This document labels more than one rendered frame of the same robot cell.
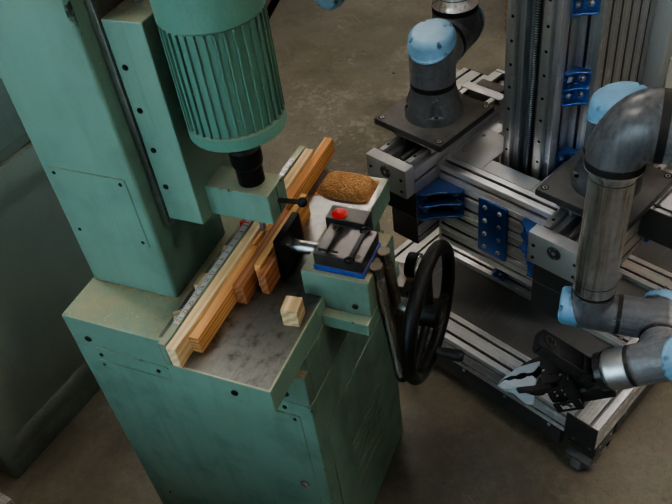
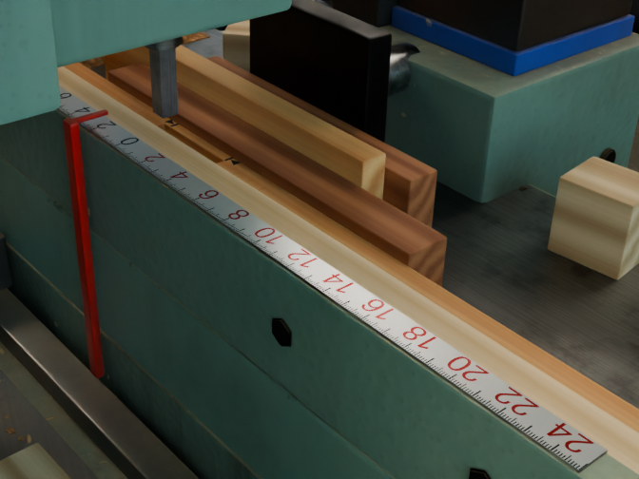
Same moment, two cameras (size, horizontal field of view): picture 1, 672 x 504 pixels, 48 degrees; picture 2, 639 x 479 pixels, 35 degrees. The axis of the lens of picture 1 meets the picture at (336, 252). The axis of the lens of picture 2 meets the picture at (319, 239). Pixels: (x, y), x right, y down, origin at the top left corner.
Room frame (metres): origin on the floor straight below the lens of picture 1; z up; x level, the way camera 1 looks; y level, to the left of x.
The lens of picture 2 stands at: (0.93, 0.53, 1.16)
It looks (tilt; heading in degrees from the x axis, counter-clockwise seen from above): 32 degrees down; 290
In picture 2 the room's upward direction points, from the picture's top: 2 degrees clockwise
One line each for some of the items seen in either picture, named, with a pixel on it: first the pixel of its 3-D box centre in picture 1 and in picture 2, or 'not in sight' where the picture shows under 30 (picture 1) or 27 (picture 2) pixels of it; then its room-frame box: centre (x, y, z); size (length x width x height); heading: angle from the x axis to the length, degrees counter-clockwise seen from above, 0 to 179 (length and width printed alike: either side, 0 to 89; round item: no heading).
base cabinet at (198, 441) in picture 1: (263, 393); not in sight; (1.21, 0.24, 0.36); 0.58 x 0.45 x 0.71; 61
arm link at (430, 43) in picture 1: (433, 52); not in sight; (1.68, -0.31, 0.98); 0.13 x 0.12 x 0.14; 143
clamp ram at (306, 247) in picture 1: (303, 246); (358, 81); (1.09, 0.06, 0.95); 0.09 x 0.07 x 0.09; 151
